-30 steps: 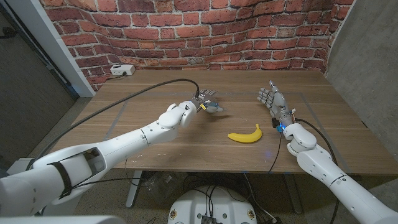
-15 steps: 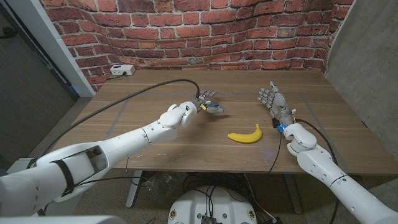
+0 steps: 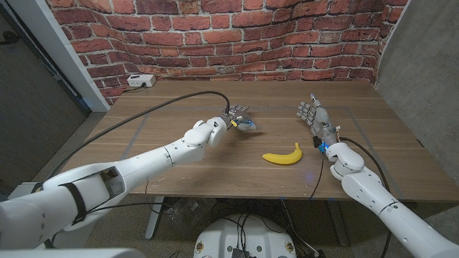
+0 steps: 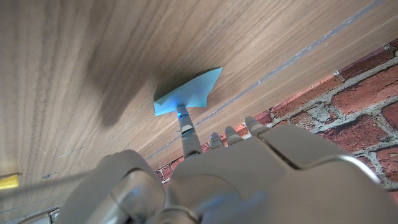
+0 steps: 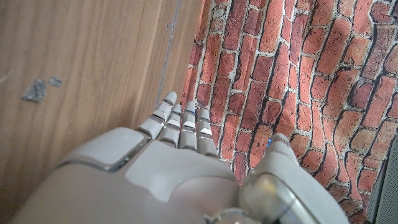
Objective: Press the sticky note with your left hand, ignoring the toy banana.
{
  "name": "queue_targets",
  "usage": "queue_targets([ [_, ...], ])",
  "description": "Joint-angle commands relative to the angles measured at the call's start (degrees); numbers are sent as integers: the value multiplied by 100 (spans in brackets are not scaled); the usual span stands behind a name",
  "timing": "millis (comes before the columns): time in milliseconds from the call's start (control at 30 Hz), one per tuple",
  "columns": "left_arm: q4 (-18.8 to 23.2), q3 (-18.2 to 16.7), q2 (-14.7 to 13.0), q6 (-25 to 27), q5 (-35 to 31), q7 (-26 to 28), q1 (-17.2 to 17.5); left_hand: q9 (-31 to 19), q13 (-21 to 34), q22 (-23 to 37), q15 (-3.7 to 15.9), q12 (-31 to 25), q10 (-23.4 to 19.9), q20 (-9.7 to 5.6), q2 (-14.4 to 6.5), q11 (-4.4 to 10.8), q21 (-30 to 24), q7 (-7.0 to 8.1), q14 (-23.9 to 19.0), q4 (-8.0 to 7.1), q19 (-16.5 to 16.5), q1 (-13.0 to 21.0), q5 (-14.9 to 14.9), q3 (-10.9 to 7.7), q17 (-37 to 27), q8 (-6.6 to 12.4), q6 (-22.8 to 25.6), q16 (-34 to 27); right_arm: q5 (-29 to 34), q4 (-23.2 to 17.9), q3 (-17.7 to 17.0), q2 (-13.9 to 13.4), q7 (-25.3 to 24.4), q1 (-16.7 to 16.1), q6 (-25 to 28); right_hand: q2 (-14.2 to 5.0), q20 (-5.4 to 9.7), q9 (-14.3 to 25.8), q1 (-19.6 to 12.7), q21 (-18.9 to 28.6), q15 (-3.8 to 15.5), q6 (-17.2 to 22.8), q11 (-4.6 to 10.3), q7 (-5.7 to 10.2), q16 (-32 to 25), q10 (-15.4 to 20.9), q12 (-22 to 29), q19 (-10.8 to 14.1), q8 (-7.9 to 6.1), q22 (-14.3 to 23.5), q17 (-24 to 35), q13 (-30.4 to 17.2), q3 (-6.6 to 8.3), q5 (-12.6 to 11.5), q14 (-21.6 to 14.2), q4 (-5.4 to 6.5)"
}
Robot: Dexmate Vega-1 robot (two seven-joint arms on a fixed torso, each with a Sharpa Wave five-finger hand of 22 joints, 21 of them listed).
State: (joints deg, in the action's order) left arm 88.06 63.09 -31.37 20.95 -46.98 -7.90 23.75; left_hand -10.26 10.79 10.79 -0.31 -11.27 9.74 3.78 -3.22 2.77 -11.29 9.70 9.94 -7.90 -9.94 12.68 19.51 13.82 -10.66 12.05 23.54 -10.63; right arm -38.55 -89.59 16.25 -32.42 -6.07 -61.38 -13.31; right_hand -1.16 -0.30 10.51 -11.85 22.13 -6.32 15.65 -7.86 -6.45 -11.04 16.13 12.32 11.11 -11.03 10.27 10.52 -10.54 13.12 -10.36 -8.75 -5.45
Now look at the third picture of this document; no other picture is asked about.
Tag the clear plastic bag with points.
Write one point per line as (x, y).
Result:
(186, 215)

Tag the red brick printed backdrop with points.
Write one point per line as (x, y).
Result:
(229, 36)

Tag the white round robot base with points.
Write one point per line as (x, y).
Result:
(245, 234)

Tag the yellow toy banana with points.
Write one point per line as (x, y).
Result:
(283, 158)

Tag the grey metal table leg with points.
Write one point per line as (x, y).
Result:
(338, 222)
(154, 218)

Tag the white power strip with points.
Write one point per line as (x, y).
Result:
(141, 80)

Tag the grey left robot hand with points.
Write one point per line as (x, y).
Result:
(238, 116)

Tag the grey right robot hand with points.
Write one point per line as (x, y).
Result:
(321, 120)

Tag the white device with yellow disc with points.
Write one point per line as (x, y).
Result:
(21, 190)

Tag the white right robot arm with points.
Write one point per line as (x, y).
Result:
(383, 202)

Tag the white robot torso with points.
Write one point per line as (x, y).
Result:
(71, 253)

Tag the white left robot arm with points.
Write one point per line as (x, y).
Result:
(143, 166)

